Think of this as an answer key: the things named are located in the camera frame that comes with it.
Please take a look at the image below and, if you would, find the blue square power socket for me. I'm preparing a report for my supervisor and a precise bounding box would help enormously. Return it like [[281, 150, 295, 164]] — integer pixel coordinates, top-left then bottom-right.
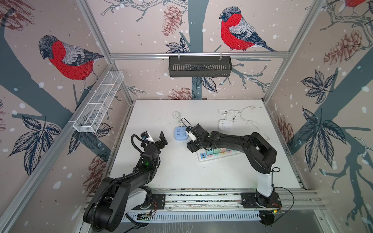
[[174, 126, 189, 141]]

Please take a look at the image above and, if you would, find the white square power socket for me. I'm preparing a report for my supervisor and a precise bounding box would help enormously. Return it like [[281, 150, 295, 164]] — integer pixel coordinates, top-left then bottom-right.
[[219, 119, 234, 132]]

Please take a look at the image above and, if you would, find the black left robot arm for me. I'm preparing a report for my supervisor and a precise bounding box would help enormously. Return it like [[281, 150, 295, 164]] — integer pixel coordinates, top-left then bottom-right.
[[83, 131, 168, 233]]

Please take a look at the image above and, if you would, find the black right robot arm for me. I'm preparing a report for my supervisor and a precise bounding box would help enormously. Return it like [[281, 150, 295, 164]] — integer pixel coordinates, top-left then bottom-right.
[[186, 124, 282, 209]]

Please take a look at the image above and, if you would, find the white multicolour power strip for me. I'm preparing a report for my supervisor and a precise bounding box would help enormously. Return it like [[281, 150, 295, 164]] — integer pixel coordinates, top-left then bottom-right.
[[196, 148, 242, 163]]

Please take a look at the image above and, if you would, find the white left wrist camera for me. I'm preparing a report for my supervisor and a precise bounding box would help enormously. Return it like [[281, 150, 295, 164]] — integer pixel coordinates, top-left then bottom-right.
[[140, 131, 155, 144]]

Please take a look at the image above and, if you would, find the blue socket white cable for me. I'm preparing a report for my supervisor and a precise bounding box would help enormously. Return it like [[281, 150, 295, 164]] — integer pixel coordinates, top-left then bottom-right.
[[171, 111, 183, 128]]

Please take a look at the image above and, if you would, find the white socket knotted cable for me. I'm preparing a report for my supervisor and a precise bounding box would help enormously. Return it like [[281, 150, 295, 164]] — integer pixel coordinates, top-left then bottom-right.
[[218, 108, 241, 120]]

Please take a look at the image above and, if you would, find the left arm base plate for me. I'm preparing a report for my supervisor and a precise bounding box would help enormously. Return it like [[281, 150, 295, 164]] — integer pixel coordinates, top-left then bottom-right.
[[134, 194, 166, 211]]

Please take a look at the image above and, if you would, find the white power strip cable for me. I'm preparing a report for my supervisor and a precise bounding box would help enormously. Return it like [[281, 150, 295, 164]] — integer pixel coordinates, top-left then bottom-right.
[[239, 105, 271, 142]]

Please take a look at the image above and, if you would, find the white wire mesh shelf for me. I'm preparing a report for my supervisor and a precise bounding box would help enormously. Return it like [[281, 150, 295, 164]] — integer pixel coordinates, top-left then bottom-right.
[[73, 70, 124, 133]]

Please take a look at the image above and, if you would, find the black wire basket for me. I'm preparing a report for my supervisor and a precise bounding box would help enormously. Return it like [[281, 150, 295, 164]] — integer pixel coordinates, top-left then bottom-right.
[[169, 56, 232, 78]]

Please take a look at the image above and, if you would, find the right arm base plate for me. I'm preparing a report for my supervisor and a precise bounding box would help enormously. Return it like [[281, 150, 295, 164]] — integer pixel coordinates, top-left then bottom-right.
[[241, 192, 282, 209]]

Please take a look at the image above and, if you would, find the aluminium mounting rail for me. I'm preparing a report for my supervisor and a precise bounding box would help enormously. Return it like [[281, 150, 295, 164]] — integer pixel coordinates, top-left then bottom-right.
[[84, 188, 325, 213]]

